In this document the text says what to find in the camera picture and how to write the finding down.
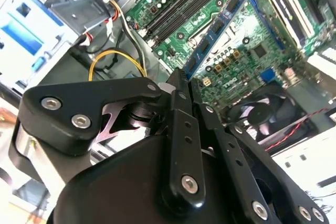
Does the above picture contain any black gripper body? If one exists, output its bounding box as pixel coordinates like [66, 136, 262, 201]
[46, 135, 253, 224]

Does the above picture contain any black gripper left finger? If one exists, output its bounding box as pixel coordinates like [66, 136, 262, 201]
[19, 68, 207, 210]

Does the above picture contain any blue RAM stick white label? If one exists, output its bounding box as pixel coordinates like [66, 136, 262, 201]
[183, 0, 257, 82]

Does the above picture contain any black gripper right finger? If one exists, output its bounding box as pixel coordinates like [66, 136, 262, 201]
[191, 78, 330, 224]

